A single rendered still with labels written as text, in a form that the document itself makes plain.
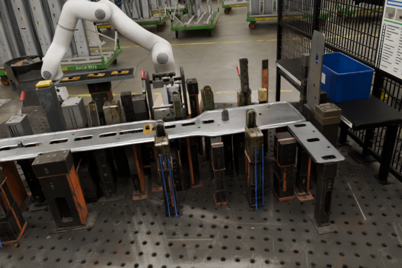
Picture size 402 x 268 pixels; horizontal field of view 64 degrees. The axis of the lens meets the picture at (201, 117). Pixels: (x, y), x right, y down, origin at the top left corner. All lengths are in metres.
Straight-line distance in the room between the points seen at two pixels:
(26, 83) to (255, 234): 3.53
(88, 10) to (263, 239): 1.37
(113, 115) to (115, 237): 0.53
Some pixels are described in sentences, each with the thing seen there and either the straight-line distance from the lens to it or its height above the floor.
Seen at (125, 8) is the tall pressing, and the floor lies 0.59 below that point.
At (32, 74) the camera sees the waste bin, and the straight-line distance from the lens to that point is 4.27.
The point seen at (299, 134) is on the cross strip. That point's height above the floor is 1.00.
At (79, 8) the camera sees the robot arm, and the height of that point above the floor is 1.46.
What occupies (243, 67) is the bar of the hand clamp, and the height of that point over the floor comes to 1.17.
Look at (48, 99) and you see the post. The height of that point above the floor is 1.08.
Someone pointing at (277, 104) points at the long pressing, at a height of 1.00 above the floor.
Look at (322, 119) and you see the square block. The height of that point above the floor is 1.02.
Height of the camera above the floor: 1.64
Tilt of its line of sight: 26 degrees down
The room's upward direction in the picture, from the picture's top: 5 degrees counter-clockwise
